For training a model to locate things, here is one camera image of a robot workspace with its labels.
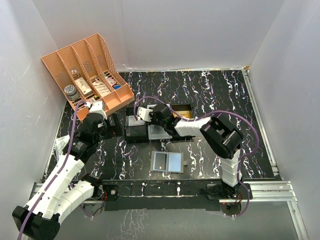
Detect cards in black tray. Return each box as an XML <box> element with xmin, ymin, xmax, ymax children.
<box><xmin>127</xmin><ymin>115</ymin><xmax>145</xmax><ymax>127</ymax></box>

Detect black card with chip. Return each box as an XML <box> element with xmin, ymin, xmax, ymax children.
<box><xmin>153</xmin><ymin>152</ymin><xmax>167</xmax><ymax>171</ymax></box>

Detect gold card in tray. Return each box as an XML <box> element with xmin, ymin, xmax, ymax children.
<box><xmin>173</xmin><ymin>109</ymin><xmax>193</xmax><ymax>119</ymax></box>

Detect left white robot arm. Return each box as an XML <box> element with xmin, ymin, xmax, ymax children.
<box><xmin>12</xmin><ymin>100</ymin><xmax>122</xmax><ymax>240</ymax></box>

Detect blue small item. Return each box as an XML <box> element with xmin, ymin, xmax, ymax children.
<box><xmin>113</xmin><ymin>84</ymin><xmax>121</xmax><ymax>90</ymax></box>

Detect white pink box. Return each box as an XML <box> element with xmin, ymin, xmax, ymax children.
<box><xmin>75</xmin><ymin>77</ymin><xmax>93</xmax><ymax>97</ymax></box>

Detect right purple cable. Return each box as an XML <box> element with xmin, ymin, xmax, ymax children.
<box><xmin>133</xmin><ymin>96</ymin><xmax>261</xmax><ymax>218</ymax></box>

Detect white printed paper sheet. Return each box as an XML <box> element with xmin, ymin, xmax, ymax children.
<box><xmin>54</xmin><ymin>135</ymin><xmax>70</xmax><ymax>162</ymax></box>

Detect grey leather card holder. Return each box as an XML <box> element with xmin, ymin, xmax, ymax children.
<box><xmin>150</xmin><ymin>151</ymin><xmax>189</xmax><ymax>174</ymax></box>

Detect small round patterned tin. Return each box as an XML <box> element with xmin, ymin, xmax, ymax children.
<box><xmin>64</xmin><ymin>84</ymin><xmax>79</xmax><ymax>101</ymax></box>

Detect black and white tray set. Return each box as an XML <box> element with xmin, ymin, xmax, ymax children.
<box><xmin>123</xmin><ymin>103</ymin><xmax>194</xmax><ymax>142</ymax></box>

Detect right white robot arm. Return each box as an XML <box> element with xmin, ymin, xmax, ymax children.
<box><xmin>133</xmin><ymin>103</ymin><xmax>244</xmax><ymax>199</ymax></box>

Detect small pink white packet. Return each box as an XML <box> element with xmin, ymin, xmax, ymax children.
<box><xmin>103</xmin><ymin>72</ymin><xmax>118</xmax><ymax>87</ymax></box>

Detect white label cards stack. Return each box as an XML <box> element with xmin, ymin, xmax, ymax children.
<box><xmin>91</xmin><ymin>78</ymin><xmax>111</xmax><ymax>98</ymax></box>

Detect orange plastic desk organizer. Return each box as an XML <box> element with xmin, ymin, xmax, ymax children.
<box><xmin>41</xmin><ymin>33</ymin><xmax>135</xmax><ymax>115</ymax></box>

